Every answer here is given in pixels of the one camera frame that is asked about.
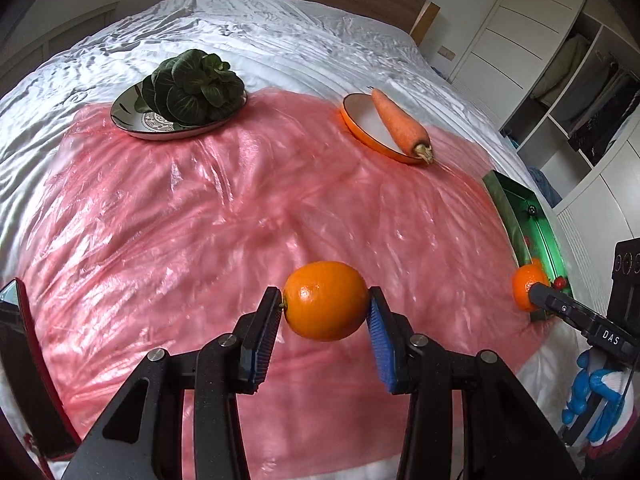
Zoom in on orange fruit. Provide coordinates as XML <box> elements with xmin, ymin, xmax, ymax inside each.
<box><xmin>512</xmin><ymin>258</ymin><xmax>550</xmax><ymax>313</ymax></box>
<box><xmin>282</xmin><ymin>261</ymin><xmax>370</xmax><ymax>341</ymax></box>

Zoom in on red apple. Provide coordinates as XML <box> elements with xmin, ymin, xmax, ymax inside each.
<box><xmin>553</xmin><ymin>276</ymin><xmax>567</xmax><ymax>290</ymax></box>

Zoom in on right hand blue glove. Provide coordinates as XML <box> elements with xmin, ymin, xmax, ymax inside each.
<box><xmin>561</xmin><ymin>348</ymin><xmax>638</xmax><ymax>448</ymax></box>

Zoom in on green metal tray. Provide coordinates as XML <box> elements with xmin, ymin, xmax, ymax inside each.
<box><xmin>483</xmin><ymin>170</ymin><xmax>573</xmax><ymax>297</ymax></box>

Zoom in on blue cloth on floor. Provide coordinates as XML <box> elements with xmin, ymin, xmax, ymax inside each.
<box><xmin>527</xmin><ymin>166</ymin><xmax>562</xmax><ymax>207</ymax></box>

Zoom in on pink plastic sheet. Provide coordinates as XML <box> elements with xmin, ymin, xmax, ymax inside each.
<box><xmin>16</xmin><ymin>86</ymin><xmax>557</xmax><ymax>480</ymax></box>

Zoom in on orange carrot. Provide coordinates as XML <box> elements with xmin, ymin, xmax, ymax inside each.
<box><xmin>371</xmin><ymin>89</ymin><xmax>435</xmax><ymax>165</ymax></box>

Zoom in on hanging dark clothes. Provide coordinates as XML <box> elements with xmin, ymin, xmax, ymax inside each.
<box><xmin>529</xmin><ymin>31</ymin><xmax>640</xmax><ymax>166</ymax></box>

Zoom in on white wardrobe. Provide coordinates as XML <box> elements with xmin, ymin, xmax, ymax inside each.
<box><xmin>452</xmin><ymin>0</ymin><xmax>639</xmax><ymax>301</ymax></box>

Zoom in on orange rimmed white plate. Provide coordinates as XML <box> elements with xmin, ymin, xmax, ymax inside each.
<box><xmin>340</xmin><ymin>93</ymin><xmax>424</xmax><ymax>165</ymax></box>

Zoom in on smartphone in red case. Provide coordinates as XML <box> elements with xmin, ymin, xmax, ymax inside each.
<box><xmin>1</xmin><ymin>278</ymin><xmax>80</xmax><ymax>460</ymax></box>

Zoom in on dark patterned plate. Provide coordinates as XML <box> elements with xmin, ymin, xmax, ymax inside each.
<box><xmin>111</xmin><ymin>82</ymin><xmax>240</xmax><ymax>141</ymax></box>

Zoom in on green leafy vegetable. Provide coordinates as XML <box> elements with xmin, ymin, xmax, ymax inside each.
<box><xmin>139</xmin><ymin>49</ymin><xmax>247</xmax><ymax>127</ymax></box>

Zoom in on white bed sheet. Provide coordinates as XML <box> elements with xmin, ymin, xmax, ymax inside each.
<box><xmin>0</xmin><ymin>0</ymin><xmax>591</xmax><ymax>480</ymax></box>

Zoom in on wall socket right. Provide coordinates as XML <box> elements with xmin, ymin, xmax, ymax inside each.
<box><xmin>437</xmin><ymin>46</ymin><xmax>456</xmax><ymax>61</ymax></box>

